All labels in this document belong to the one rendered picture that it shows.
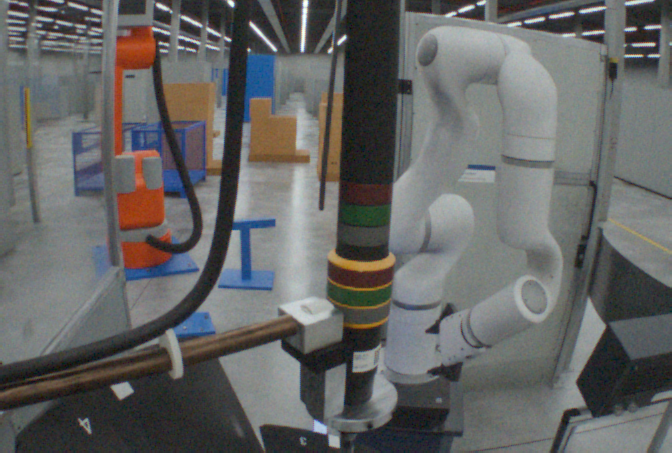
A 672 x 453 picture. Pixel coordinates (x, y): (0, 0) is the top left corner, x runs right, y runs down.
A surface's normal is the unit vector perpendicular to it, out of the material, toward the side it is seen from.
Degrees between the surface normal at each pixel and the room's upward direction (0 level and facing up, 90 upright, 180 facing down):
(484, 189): 90
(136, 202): 90
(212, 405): 37
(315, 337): 90
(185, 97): 90
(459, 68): 113
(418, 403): 2
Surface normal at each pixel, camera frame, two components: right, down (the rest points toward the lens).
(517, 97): -0.81, 0.07
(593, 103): 0.07, 0.25
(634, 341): 0.06, -0.87
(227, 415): 0.51, -0.66
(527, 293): 0.34, -0.51
